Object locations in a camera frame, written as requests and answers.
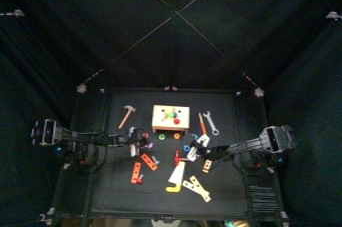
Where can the black ribbed panel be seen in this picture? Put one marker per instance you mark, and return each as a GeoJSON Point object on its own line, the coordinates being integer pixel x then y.
{"type": "Point", "coordinates": [262, 201]}

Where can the purple toy nut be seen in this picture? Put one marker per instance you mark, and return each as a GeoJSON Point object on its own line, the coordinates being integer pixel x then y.
{"type": "Point", "coordinates": [150, 145]}

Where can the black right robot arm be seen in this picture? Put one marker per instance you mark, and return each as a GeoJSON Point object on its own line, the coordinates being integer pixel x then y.
{"type": "Point", "coordinates": [262, 142]}

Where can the large red toy nail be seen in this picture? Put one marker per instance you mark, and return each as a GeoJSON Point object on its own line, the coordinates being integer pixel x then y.
{"type": "Point", "coordinates": [178, 159]}

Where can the grey toy screw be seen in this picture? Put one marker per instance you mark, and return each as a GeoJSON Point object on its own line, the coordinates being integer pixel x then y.
{"type": "Point", "coordinates": [155, 160]}

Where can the orange toy screwdriver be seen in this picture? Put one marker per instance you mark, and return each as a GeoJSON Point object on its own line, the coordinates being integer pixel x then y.
{"type": "Point", "coordinates": [202, 124]}

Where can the orange perforated wooden bar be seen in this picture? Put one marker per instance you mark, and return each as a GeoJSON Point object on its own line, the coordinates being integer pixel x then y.
{"type": "Point", "coordinates": [135, 172]}
{"type": "Point", "coordinates": [149, 161]}

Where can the grey frame corner bracket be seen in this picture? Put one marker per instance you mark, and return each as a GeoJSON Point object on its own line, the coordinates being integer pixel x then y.
{"type": "Point", "coordinates": [333, 15]}
{"type": "Point", "coordinates": [259, 92]}
{"type": "Point", "coordinates": [80, 88]}
{"type": "Point", "coordinates": [16, 13]}

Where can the orange toy nut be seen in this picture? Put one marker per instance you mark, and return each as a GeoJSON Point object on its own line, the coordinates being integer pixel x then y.
{"type": "Point", "coordinates": [177, 135]}

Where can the grey frame middle bracket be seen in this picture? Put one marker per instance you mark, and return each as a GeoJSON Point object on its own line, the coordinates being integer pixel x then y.
{"type": "Point", "coordinates": [170, 88]}

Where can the grey toy wrench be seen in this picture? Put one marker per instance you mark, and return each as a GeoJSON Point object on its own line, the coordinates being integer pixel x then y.
{"type": "Point", "coordinates": [210, 123]}

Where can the green toy nut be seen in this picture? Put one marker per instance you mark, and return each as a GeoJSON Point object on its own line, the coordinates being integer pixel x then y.
{"type": "Point", "coordinates": [162, 136]}

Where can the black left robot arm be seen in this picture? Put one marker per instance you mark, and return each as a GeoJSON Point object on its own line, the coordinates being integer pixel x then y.
{"type": "Point", "coordinates": [67, 135]}

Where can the cream perforated wooden bar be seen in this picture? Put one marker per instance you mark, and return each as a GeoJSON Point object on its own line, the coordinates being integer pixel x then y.
{"type": "Point", "coordinates": [197, 189]}
{"type": "Point", "coordinates": [199, 185]}

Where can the wooden toy tool box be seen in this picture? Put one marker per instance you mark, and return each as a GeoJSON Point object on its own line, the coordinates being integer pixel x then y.
{"type": "Point", "coordinates": [170, 118]}

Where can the blue toy bolt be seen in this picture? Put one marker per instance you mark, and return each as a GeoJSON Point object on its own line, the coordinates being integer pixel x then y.
{"type": "Point", "coordinates": [194, 135]}

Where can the short orange perforated bar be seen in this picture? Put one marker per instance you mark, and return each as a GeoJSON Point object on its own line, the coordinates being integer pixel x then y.
{"type": "Point", "coordinates": [207, 166]}

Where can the red toy nut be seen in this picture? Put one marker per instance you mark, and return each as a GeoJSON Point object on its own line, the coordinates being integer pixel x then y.
{"type": "Point", "coordinates": [146, 135]}

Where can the blue toy nut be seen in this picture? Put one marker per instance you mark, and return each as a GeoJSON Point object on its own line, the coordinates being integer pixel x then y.
{"type": "Point", "coordinates": [187, 148]}

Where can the small red toy nail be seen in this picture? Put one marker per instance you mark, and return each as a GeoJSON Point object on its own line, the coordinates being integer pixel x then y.
{"type": "Point", "coordinates": [139, 180]}

